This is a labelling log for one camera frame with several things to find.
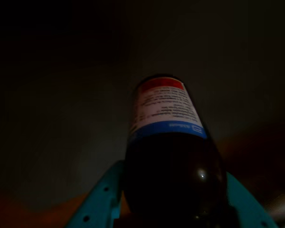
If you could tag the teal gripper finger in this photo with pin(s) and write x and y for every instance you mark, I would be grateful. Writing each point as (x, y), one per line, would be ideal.
(244, 206)
(99, 202)

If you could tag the brown syrup bottle green cap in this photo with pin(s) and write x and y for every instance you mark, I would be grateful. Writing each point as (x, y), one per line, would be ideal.
(168, 154)

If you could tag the grey woven mat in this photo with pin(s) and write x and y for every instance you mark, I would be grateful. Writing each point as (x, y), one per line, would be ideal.
(61, 107)

